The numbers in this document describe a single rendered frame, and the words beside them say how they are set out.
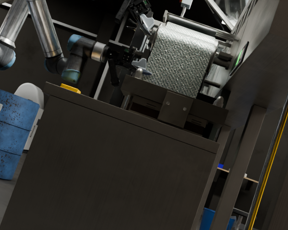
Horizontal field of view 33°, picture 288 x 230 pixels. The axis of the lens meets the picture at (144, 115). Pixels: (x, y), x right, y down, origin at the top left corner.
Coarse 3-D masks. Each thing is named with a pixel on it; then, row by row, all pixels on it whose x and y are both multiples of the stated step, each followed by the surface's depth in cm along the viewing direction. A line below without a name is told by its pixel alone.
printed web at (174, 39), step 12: (168, 24) 230; (168, 36) 204; (180, 36) 204; (192, 36) 228; (204, 36) 229; (168, 48) 203; (180, 48) 203; (192, 48) 202; (204, 48) 203; (192, 60) 202; (204, 60) 202
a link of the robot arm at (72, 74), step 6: (72, 54) 201; (60, 60) 206; (66, 60) 203; (72, 60) 200; (78, 60) 200; (84, 60) 202; (60, 66) 204; (66, 66) 201; (72, 66) 200; (78, 66) 200; (84, 66) 203; (60, 72) 205; (66, 72) 200; (72, 72) 200; (78, 72) 200; (66, 78) 200; (72, 78) 200; (78, 78) 202
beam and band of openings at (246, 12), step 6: (252, 0) 215; (246, 6) 237; (252, 6) 212; (246, 12) 228; (240, 18) 251; (246, 18) 212; (240, 24) 243; (234, 30) 270; (228, 42) 290; (228, 48) 273
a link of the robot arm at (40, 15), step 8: (32, 0) 196; (40, 0) 197; (32, 8) 198; (40, 8) 198; (32, 16) 200; (40, 16) 199; (48, 16) 202; (40, 24) 201; (48, 24) 202; (40, 32) 203; (48, 32) 203; (40, 40) 205; (48, 40) 204; (56, 40) 206; (48, 48) 205; (56, 48) 206; (48, 56) 207; (56, 56) 207; (48, 64) 210; (56, 64) 206; (56, 72) 208
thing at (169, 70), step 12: (156, 48) 203; (156, 60) 202; (168, 60) 202; (180, 60) 202; (156, 72) 202; (168, 72) 202; (180, 72) 202; (192, 72) 201; (204, 72) 201; (156, 84) 201; (168, 84) 201; (180, 84) 201; (192, 84) 201; (192, 96) 200
